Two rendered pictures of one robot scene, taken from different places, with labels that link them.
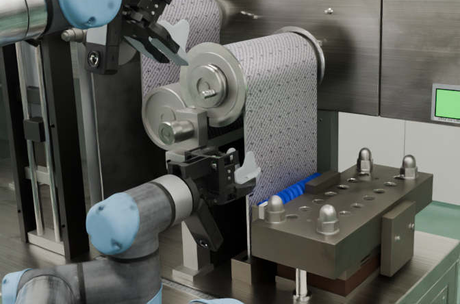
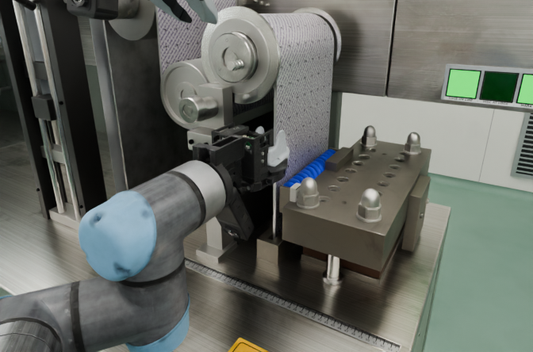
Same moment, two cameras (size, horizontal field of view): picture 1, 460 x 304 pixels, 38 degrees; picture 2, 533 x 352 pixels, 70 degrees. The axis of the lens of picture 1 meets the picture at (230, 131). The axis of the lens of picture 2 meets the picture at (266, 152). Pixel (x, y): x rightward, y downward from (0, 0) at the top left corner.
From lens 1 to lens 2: 0.55 m
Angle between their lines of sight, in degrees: 9
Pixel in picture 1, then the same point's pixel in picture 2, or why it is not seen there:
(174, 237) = not seen: hidden behind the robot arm
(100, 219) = (96, 234)
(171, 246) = not seen: hidden behind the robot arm
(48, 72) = (51, 41)
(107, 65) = (99, 1)
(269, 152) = (294, 131)
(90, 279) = (89, 311)
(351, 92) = (359, 74)
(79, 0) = not seen: outside the picture
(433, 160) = (355, 132)
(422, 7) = not seen: outside the picture
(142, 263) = (162, 285)
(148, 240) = (170, 254)
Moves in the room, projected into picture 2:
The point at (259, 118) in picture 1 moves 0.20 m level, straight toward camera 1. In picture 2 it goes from (288, 95) to (312, 132)
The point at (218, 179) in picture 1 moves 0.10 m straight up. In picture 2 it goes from (252, 163) to (251, 89)
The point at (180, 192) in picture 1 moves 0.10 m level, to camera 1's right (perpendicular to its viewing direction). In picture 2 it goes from (211, 184) to (297, 179)
